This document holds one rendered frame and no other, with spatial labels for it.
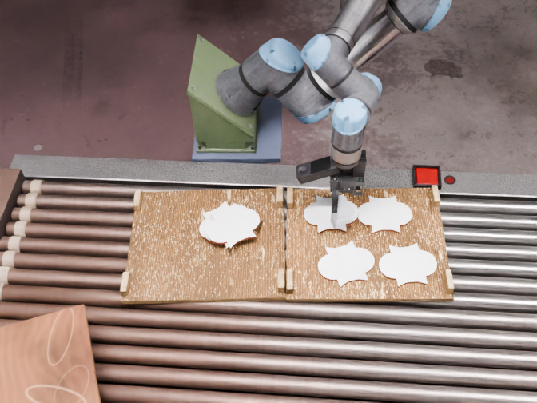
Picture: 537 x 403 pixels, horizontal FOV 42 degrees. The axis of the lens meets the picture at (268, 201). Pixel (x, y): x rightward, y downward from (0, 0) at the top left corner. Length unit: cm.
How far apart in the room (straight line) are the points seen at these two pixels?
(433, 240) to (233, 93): 70
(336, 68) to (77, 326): 83
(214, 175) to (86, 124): 166
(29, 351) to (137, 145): 190
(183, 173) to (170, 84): 170
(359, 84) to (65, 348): 89
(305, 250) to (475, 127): 182
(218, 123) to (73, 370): 83
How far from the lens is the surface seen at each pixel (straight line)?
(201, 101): 199
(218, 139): 210
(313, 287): 176
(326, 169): 171
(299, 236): 184
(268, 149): 213
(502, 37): 402
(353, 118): 157
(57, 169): 214
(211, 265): 181
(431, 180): 200
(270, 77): 197
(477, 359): 173
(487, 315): 179
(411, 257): 181
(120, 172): 208
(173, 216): 191
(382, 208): 190
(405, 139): 337
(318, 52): 162
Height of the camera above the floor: 244
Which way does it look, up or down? 52 degrees down
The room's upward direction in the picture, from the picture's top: 4 degrees counter-clockwise
